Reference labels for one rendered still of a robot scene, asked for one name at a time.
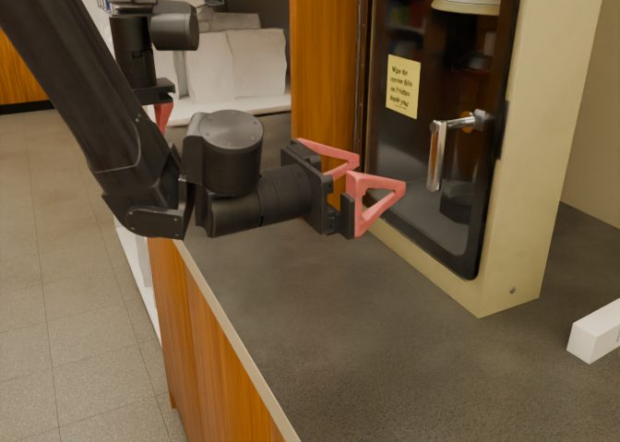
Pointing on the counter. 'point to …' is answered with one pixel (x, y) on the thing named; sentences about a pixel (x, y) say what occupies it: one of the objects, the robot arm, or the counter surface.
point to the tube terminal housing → (526, 148)
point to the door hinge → (357, 59)
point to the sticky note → (402, 85)
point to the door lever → (444, 146)
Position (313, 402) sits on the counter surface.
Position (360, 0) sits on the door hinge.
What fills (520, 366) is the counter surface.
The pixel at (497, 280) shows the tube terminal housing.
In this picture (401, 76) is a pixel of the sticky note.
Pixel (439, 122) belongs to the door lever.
